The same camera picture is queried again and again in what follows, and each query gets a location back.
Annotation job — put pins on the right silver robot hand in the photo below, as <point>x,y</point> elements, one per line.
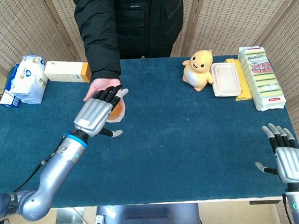
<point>287,161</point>

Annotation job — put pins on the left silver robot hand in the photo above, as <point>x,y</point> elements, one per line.
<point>92,113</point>

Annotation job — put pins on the person's bare hand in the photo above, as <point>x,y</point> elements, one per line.
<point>100,87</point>

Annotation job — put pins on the pink bowl with orange contents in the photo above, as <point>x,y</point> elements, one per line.
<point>115,112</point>

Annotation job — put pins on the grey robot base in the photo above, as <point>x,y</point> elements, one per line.
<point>148,216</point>

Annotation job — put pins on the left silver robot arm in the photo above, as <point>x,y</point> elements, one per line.
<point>48,174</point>

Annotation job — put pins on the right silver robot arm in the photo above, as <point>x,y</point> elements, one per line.
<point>298,205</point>

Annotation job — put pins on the cream orange cardboard box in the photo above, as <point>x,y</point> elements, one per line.
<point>68,71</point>

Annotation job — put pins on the blue table cloth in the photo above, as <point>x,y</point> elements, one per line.
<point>150,141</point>

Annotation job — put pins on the black jacket person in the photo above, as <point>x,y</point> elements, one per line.
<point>127,26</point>

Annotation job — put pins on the white blue tissue pack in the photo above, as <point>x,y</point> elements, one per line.
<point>28,80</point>

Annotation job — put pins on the small blue white carton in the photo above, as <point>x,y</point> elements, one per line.
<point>9,100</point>

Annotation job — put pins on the green yellow sponge multipack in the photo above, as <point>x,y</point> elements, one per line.
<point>261,78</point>

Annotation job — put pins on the yellow sponge cloth pack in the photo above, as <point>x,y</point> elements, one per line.
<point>241,81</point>

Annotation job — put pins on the yellow plush toy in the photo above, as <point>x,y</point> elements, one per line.
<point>197,69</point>

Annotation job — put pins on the beige lidded food container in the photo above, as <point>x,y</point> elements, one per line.
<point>225,79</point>

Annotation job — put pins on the woven folding screen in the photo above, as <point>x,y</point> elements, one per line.
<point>234,20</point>

